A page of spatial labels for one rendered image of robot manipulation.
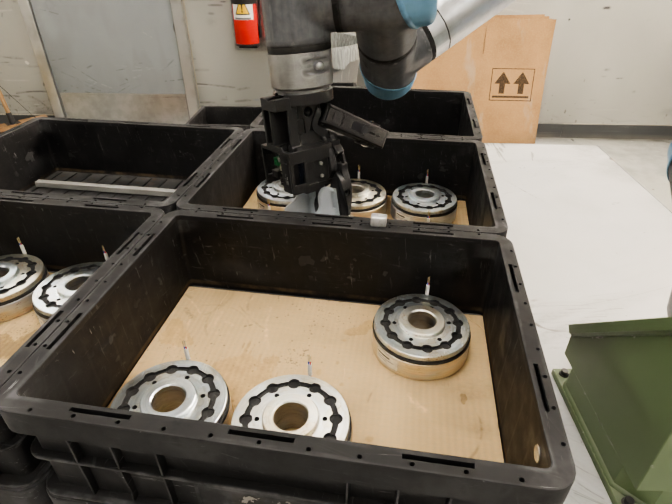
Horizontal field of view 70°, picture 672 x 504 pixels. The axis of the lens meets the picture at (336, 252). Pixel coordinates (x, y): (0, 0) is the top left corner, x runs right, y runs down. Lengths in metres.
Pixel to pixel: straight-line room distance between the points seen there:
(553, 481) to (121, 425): 0.28
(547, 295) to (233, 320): 0.54
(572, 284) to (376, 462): 0.66
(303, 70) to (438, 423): 0.40
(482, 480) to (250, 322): 0.33
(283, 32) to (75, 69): 3.49
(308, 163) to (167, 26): 3.12
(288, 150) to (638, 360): 0.44
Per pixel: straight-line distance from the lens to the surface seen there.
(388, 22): 0.57
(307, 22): 0.57
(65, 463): 0.47
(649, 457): 0.58
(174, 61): 3.70
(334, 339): 0.54
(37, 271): 0.69
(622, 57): 3.88
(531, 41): 3.47
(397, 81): 0.68
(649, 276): 1.02
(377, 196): 0.77
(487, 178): 0.69
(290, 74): 0.58
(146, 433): 0.36
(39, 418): 0.40
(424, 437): 0.47
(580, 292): 0.92
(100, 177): 1.01
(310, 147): 0.59
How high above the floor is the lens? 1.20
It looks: 33 degrees down
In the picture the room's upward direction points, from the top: straight up
